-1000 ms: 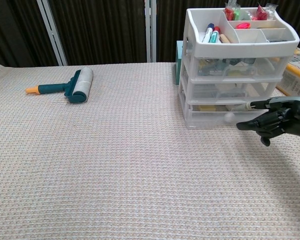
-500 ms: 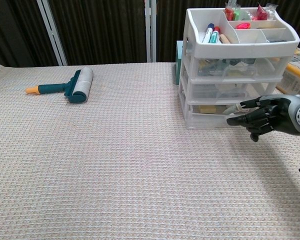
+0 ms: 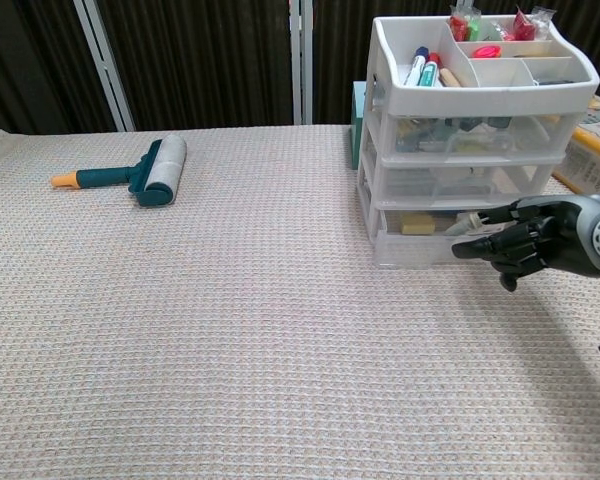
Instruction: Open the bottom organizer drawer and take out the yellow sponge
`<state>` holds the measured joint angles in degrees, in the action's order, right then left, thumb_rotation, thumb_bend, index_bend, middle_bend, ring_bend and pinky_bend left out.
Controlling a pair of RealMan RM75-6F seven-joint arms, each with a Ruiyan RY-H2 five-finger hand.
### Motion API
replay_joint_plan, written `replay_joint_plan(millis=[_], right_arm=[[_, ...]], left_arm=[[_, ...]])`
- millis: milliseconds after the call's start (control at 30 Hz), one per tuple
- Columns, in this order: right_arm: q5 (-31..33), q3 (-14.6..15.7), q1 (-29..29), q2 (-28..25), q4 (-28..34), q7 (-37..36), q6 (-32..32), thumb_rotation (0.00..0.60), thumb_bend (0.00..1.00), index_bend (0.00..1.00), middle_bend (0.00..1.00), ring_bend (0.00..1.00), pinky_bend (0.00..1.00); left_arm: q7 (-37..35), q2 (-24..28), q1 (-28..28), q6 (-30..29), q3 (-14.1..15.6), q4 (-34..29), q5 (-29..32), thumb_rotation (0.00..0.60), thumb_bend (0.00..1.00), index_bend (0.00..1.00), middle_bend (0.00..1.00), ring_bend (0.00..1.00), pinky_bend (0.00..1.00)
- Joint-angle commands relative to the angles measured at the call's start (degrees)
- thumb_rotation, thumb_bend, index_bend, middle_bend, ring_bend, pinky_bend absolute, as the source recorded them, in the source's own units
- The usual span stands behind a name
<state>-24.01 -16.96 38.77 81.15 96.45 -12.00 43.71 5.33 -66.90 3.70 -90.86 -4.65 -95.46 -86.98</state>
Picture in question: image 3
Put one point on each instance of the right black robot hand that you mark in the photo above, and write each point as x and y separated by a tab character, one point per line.
555	235

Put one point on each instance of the small yellow block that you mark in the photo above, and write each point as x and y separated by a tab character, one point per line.
419	225

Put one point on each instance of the clear plastic drawer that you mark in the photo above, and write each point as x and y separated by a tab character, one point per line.
415	250
530	140
510	180

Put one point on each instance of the yellow cat print box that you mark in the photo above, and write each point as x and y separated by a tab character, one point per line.
595	145

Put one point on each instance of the white plastic drawer organizer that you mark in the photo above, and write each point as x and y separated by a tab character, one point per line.
480	102

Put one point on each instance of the teal speaker packaging box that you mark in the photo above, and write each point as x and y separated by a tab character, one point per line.
357	125

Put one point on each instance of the wooden stick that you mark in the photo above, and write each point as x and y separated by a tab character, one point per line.
452	77

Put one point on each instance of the pink round badge reel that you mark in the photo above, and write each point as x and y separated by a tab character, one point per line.
486	51

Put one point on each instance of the red cap whiteboard marker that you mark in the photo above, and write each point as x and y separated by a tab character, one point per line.
430	72

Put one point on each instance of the blue cap whiteboard marker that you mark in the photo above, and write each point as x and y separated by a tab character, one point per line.
417	62

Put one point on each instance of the red and green clip packet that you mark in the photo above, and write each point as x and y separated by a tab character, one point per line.
462	25

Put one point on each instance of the beige woven tablecloth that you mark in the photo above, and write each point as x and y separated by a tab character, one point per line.
230	325

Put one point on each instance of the teal lint roller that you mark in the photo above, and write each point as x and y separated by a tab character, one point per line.
160	165

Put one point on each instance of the white screen frame post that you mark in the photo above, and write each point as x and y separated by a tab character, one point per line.
102	60
301	60

